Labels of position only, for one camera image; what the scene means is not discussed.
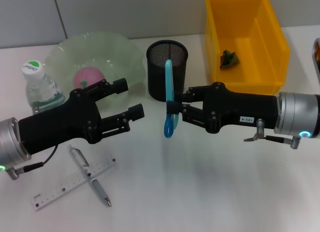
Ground clear plastic ruler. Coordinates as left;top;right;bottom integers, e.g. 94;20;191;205
31;154;118;212

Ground right gripper black plug cable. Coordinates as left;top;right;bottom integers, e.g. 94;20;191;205
243;118;302;150

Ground clear water bottle green label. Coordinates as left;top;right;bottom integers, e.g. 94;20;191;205
21;59;66;115

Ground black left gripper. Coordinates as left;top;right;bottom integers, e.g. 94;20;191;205
18;77;146;155

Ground pale green glass fruit plate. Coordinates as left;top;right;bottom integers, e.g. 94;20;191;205
41;31;147;108

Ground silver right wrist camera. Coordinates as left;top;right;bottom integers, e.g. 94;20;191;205
312;38;320;82

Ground pink peach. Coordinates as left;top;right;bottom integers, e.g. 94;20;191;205
73;67;106;90

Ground silver ballpoint pen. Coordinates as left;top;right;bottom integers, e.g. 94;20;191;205
68;146;113;208

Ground blue scissors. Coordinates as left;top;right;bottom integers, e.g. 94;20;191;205
163;59;180;139

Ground black mesh pen holder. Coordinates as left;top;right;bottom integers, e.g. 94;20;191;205
146;39;189;103

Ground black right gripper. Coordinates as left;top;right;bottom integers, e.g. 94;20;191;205
166;82;280;134

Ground left gripper black plug cable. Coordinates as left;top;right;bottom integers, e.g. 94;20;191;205
6;143;60;181

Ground yellow plastic bin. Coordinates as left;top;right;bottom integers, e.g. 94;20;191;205
204;0;291;95

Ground green plastic wrapper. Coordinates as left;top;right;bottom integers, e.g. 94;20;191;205
219;49;242;69

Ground gripper black plug cable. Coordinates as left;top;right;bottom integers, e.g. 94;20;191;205
6;143;60;181
243;118;302;150

